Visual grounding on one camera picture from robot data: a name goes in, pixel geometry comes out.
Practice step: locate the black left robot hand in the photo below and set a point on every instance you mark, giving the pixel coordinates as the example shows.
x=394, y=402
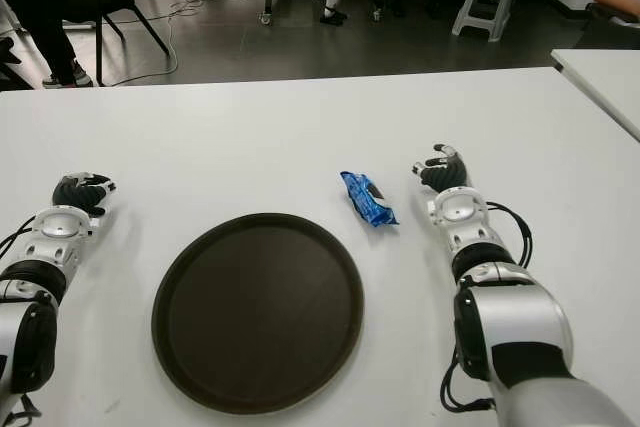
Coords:
x=80, y=192

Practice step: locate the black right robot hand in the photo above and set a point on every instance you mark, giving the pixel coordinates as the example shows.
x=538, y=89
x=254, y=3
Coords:
x=445, y=174

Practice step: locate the blue Oreo snack pack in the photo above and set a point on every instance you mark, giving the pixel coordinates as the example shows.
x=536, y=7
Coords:
x=367, y=199

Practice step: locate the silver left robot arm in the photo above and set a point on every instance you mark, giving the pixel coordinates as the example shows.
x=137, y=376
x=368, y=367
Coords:
x=30, y=327

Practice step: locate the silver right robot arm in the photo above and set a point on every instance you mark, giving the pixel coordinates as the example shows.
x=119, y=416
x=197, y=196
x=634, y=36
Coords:
x=515, y=317

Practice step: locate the standing person in black trousers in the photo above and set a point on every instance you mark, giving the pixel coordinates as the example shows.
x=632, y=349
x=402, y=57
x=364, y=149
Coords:
x=47, y=22

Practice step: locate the white side table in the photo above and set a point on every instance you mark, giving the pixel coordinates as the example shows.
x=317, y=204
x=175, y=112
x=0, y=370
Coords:
x=605, y=77

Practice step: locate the round dark brown tray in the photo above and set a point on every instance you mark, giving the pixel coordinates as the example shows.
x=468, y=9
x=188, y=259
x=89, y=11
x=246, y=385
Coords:
x=257, y=307

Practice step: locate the black office chair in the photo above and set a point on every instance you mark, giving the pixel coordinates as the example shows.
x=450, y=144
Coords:
x=602, y=22

